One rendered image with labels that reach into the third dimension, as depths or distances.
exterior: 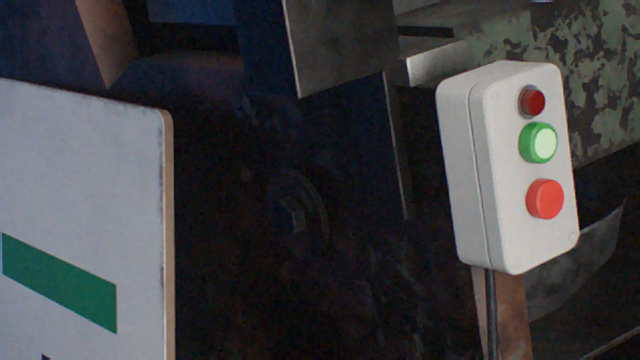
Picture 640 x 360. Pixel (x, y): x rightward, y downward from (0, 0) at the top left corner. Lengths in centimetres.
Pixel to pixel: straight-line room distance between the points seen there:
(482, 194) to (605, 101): 26
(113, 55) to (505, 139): 54
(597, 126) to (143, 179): 40
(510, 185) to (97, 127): 52
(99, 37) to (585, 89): 49
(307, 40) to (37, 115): 59
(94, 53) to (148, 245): 22
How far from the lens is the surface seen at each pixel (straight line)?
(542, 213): 91
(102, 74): 132
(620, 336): 126
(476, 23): 102
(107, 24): 134
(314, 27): 90
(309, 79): 89
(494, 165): 89
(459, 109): 90
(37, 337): 149
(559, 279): 126
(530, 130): 90
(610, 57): 114
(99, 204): 130
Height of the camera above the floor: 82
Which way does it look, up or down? 16 degrees down
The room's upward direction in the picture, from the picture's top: 10 degrees counter-clockwise
